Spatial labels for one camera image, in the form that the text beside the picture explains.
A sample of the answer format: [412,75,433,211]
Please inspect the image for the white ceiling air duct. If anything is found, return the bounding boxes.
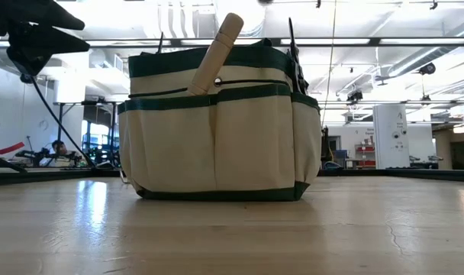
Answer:
[212,0,267,39]

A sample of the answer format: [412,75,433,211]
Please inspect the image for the thin black rig frame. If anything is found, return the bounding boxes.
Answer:
[52,99,464,163]

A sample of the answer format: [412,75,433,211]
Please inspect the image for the red strip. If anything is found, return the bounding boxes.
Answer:
[0,141,26,157]

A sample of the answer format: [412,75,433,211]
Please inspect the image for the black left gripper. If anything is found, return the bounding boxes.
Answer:
[0,0,90,76]

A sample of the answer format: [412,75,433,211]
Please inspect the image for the thin black hanging cable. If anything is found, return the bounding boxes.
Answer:
[321,0,338,127]

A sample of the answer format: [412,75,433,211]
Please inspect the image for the red storage shelf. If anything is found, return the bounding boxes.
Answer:
[355,144,377,170]

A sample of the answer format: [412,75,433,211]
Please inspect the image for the black pruning shears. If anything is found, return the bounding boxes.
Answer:
[286,17,311,96]

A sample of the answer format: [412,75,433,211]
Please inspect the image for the black metal stand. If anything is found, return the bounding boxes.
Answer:
[0,147,28,174]

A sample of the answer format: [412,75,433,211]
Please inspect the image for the cream canvas green-trimmed garden bag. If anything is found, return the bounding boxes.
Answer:
[117,37,323,202]

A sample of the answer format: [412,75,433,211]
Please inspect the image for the person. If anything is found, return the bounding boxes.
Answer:
[38,139,83,168]

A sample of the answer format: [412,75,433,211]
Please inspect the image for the wooden handled steel trowel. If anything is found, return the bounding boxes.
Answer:
[186,12,245,97]

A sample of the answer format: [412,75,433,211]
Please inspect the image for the white round pillar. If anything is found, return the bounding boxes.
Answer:
[372,103,411,170]

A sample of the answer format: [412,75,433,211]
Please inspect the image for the black cable to frame clamp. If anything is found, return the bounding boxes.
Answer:
[20,72,98,168]

